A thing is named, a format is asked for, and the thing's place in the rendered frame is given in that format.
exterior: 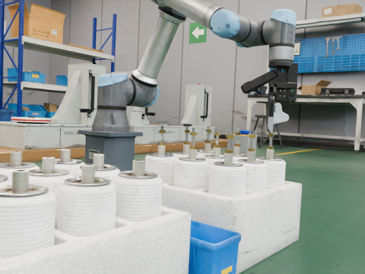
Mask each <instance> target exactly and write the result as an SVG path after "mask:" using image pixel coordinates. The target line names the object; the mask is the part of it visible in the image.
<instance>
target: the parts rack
mask: <svg viewBox="0 0 365 274"><path fill-rule="evenodd" d="M4 2H5V0H0V109H4V108H5V106H6V105H7V104H8V102H9V100H10V99H11V97H12V95H13V93H14V92H15V90H16V89H17V114H14V115H17V117H22V90H34V91H46V92H57V93H63V94H65V93H66V91H67V86H61V85H51V84H42V83H32V82H23V81H22V79H23V49H29V50H32V51H38V52H44V53H49V54H55V55H60V56H64V57H70V58H75V59H81V60H87V61H91V63H92V64H96V62H95V60H105V59H110V60H111V74H112V72H114V71H115V46H116V16H117V15H116V14H113V18H112V28H107V29H100V30H96V25H97V18H95V17H94V18H93V32H92V48H93V49H96V32H97V31H101V30H108V29H112V32H111V34H110V35H109V37H108V38H107V39H106V41H105V42H104V44H103V45H102V47H101V48H100V50H101V49H102V48H103V46H104V45H105V44H106V42H107V41H108V39H109V38H110V36H111V35H112V49H111V55H110V54H105V53H100V52H95V51H91V50H88V49H82V48H78V47H73V46H68V45H63V44H60V43H55V42H50V41H46V40H41V39H36V38H31V37H28V36H23V32H24V0H18V1H14V2H10V3H7V4H4ZM17 2H19V3H20V4H19V8H18V10H17V11H16V13H15V15H14V17H13V19H12V21H11V23H10V24H9V26H8V29H7V31H6V32H5V34H4V6H5V5H9V4H13V3H17ZM18 11H19V29H18V37H15V38H8V39H4V38H5V36H6V34H7V32H8V30H9V29H10V27H11V25H12V23H13V21H14V19H15V17H16V15H17V13H18ZM4 45H7V46H12V47H18V68H17V67H16V65H15V63H14V61H13V60H12V58H11V56H10V54H9V53H8V51H7V49H6V48H5V46H4ZM4 49H5V51H6V53H7V55H8V57H9V58H10V60H11V62H12V63H13V65H14V67H15V69H16V70H17V72H18V74H17V75H18V76H16V77H3V58H4ZM96 58H103V59H96ZM96 65H97V64H96ZM3 78H17V82H3ZM3 88H12V89H14V90H13V91H12V93H11V95H10V97H9V98H8V100H7V102H6V103H5V105H4V106H3Z"/></svg>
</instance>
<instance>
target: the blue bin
mask: <svg viewBox="0 0 365 274"><path fill-rule="evenodd" d="M239 242H241V234H240V233H239V232H235V231H231V230H228V229H224V228H220V227H216V226H212V225H208V224H205V223H201V222H198V221H193V220H191V230H190V252H189V264H188V274H236V267H237V257H238V246H239Z"/></svg>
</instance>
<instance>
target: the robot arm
mask: <svg viewBox="0 0 365 274"><path fill-rule="evenodd" d="M151 1H152V2H153V3H155V4H157V5H158V6H159V7H158V11H159V17H158V20H157V22H156V25H155V27H154V30H153V32H152V35H151V37H150V39H149V42H148V45H147V47H146V50H145V52H144V54H143V57H142V59H141V62H140V64H139V67H138V69H137V70H135V71H133V72H132V74H131V77H130V78H128V74H126V73H112V74H101V75H100V76H99V77H98V84H97V86H98V90H97V112H96V115H95V118H94V121H93V124H92V130H93V131H100V132H130V126H129V122H128V118H127V106H131V107H140V108H143V107H150V106H151V105H153V104H154V103H155V102H156V101H157V99H158V96H159V87H158V80H157V76H158V73H159V71H160V69H161V66H162V64H163V61H164V59H165V57H166V54H167V52H168V50H169V47H170V45H171V43H172V41H173V38H174V36H175V34H176V31H177V29H178V27H179V24H181V23H182V22H185V20H186V18H187V17H189V18H190V19H192V20H194V21H196V22H198V23H199V24H201V25H203V26H204V27H206V28H208V29H210V30H212V32H213V33H214V34H216V35H217V36H219V37H221V38H224V39H229V40H232V41H235V43H236V44H237V46H238V47H245V48H250V47H255V46H264V45H269V50H268V61H269V63H268V67H269V68H272V69H273V70H271V71H269V72H267V73H265V74H263V75H261V76H259V77H257V78H255V79H253V80H252V81H248V82H245V83H244V84H243V85H242V86H241V89H242V91H243V93H244V94H249V93H252V92H253V91H254V90H255V89H257V88H259V87H261V86H263V85H265V84H267V83H268V85H269V89H268V100H269V112H268V129H269V131H270V133H273V124H277V123H282V122H286V121H288V119H289V116H288V115H287V114H286V113H284V112H282V106H281V104H280V103H275V101H276V102H282V103H289V102H295V101H296V99H297V78H298V64H293V63H292V62H293V61H294V43H295V28H296V14H295V12H294V11H292V10H289V9H278V10H275V11H272V13H271V15H270V20H265V21H258V22H255V21H253V20H250V19H248V18H246V17H243V16H241V15H238V14H236V13H234V12H233V11H231V10H228V9H226V8H224V7H222V6H220V5H218V4H216V3H214V2H212V1H210V0H151ZM274 69H276V70H274ZM282 70H284V72H283V73H281V72H282ZM274 107H275V112H274Z"/></svg>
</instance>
